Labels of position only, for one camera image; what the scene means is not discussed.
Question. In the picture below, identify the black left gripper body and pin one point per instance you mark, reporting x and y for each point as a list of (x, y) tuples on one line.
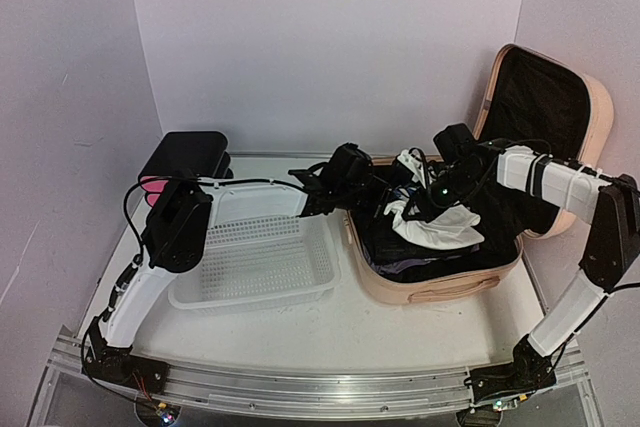
[(356, 196)]

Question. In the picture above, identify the pink hard-shell suitcase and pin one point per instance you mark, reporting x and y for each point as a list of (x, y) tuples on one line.
[(529, 97)]

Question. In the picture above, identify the white t-shirt blue print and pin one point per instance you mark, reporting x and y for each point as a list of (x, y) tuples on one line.
[(453, 229)]

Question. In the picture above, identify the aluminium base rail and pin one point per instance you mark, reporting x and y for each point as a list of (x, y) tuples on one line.
[(79, 388)]

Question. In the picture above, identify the black folded garment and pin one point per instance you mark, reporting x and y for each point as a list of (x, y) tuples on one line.
[(401, 261)]

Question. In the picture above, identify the black pink drawer organizer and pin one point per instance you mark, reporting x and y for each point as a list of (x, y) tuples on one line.
[(185, 155)]

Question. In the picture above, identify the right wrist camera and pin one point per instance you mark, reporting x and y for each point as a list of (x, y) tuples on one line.
[(417, 168)]

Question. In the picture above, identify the white perforated plastic basket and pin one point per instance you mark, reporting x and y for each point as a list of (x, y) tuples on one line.
[(260, 252)]

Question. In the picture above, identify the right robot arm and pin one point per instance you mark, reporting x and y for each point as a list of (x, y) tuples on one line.
[(604, 207)]

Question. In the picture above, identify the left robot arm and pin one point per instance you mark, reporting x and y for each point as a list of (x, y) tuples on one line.
[(173, 240)]

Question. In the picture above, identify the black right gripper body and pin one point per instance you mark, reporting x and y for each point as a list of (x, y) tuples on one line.
[(459, 188)]

